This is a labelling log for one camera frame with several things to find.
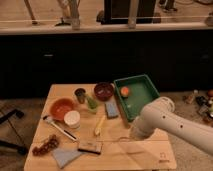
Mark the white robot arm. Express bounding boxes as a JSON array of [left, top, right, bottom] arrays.
[[129, 97, 213, 156]]

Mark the green plastic tray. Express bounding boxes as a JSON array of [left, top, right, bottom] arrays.
[[114, 74, 159, 122]]

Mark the dark red bowl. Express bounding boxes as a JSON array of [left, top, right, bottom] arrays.
[[94, 82, 114, 101]]

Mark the orange fruit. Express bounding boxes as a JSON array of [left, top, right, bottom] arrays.
[[120, 86, 130, 97]]

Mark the green plastic bottle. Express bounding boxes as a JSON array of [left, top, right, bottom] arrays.
[[86, 95, 98, 113]]

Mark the blue sponge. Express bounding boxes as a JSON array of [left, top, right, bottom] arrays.
[[105, 102, 118, 118]]

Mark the dark metal cup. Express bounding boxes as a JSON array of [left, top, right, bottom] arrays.
[[74, 88, 86, 104]]

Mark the yellow banana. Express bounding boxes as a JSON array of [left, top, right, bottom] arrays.
[[94, 115, 106, 136]]

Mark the white round container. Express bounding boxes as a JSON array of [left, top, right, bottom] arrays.
[[64, 111, 80, 129]]

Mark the light wooden table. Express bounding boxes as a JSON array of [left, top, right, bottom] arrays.
[[24, 84, 177, 171]]

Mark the orange plastic bowl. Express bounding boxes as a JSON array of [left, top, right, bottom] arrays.
[[49, 98, 75, 121]]

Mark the black and white knife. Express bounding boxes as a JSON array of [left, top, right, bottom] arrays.
[[43, 115, 77, 142]]

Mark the brown scrub brush block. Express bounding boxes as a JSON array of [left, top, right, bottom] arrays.
[[78, 141, 102, 154]]

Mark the red grape bunch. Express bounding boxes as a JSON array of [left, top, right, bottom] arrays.
[[32, 134, 59, 156]]

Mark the blue cloth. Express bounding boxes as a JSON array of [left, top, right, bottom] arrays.
[[52, 148, 82, 169]]

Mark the black tripod stand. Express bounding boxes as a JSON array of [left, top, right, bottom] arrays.
[[0, 108, 29, 156]]

